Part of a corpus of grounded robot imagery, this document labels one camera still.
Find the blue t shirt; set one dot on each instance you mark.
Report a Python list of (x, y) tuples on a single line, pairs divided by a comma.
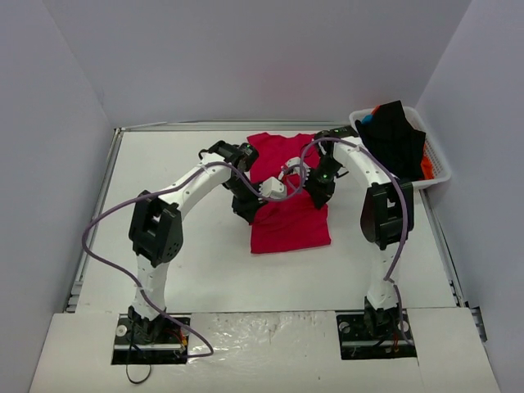
[(367, 119)]

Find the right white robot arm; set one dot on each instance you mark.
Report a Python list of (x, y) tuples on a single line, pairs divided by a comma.
[(387, 216)]

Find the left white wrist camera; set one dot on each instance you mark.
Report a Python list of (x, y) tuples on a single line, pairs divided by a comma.
[(272, 189)]

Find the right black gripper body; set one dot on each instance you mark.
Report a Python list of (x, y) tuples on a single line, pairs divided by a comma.
[(320, 196)]

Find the red t shirt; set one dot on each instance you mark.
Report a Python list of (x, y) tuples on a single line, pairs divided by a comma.
[(294, 224)]

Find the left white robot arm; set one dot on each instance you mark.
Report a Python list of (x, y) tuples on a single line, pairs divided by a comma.
[(156, 228)]

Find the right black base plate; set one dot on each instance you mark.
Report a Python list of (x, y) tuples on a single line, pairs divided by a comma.
[(356, 342)]

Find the orange t shirt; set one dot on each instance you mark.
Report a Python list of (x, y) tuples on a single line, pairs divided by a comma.
[(427, 168)]

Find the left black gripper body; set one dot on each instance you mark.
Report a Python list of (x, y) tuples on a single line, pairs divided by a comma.
[(247, 209)]

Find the white plastic basket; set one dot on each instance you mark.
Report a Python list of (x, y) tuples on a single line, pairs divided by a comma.
[(441, 169)]

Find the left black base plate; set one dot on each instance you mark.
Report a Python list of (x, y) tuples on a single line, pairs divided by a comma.
[(167, 345)]

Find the black t shirt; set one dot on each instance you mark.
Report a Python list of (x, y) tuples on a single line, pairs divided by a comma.
[(394, 141)]

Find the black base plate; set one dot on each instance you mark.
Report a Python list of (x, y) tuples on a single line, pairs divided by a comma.
[(356, 342), (167, 345)]

